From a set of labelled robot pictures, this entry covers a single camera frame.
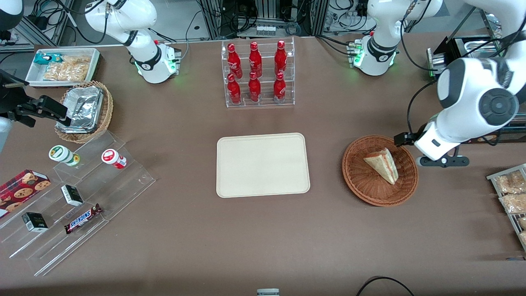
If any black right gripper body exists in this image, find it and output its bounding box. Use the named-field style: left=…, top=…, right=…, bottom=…
left=0, top=69, right=42, bottom=128

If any triangular sandwich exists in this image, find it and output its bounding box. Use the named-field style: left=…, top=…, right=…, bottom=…
left=363, top=148, right=399, bottom=185

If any white plastic snack tray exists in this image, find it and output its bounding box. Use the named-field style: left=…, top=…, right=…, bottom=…
left=25, top=48, right=101, bottom=88

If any light tan wicker basket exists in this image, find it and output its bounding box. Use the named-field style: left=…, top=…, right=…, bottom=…
left=55, top=81, right=114, bottom=144

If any brown round wicker basket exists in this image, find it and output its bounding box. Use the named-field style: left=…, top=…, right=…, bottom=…
left=342, top=135, right=419, bottom=207

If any beige rectangular tray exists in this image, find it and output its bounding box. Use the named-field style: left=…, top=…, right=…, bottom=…
left=216, top=132, right=311, bottom=199

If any silver foil container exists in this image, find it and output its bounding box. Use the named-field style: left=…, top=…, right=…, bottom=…
left=58, top=86, right=104, bottom=134

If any clear bag of crackers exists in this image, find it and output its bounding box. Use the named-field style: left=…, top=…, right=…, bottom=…
left=62, top=55, right=92, bottom=67
left=43, top=62, right=89, bottom=82

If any grey metal snack rack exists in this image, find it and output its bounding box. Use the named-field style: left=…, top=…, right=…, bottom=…
left=487, top=164, right=526, bottom=251

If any green lid cup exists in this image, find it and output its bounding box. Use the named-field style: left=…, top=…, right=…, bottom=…
left=48, top=145, right=81, bottom=167

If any teal snack packet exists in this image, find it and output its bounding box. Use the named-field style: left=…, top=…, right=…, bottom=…
left=34, top=53, right=63, bottom=65

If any red lid cup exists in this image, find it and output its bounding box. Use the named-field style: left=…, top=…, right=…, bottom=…
left=101, top=149, right=127, bottom=169

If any red cookie box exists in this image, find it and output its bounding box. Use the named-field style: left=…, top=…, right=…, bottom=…
left=0, top=169, right=52, bottom=218

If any small black carton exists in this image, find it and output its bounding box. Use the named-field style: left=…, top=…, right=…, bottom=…
left=21, top=212, right=49, bottom=233
left=61, top=185, right=84, bottom=207

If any clear acrylic stepped stand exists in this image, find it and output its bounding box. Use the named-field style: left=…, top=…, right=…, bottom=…
left=0, top=131, right=157, bottom=277

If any Snickers chocolate bar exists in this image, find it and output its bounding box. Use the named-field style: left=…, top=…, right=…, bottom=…
left=64, top=203, right=103, bottom=235

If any black food warmer cabinet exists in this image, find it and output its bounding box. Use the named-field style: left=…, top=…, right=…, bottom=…
left=427, top=8, right=526, bottom=144

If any stainless steel pan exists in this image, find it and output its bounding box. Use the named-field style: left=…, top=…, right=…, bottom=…
left=462, top=39, right=501, bottom=59

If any red cola bottle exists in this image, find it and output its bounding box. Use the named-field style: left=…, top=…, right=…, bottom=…
left=227, top=43, right=243, bottom=79
left=273, top=72, right=286, bottom=102
left=227, top=73, right=242, bottom=104
left=249, top=41, right=263, bottom=78
left=248, top=72, right=262, bottom=102
left=274, top=40, right=288, bottom=75

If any clear acrylic bottle rack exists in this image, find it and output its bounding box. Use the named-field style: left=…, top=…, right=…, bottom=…
left=221, top=37, right=295, bottom=108

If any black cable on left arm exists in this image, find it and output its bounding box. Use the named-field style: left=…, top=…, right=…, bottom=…
left=394, top=78, right=438, bottom=147

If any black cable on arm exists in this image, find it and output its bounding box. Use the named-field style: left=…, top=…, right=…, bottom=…
left=66, top=0, right=109, bottom=45
left=394, top=78, right=438, bottom=147

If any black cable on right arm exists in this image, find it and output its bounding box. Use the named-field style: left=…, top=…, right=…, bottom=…
left=66, top=0, right=109, bottom=45

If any black table edge cable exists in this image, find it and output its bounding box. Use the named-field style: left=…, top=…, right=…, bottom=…
left=356, top=276, right=415, bottom=296

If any aluminium frame rack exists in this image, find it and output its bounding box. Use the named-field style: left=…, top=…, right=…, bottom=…
left=197, top=0, right=329, bottom=41

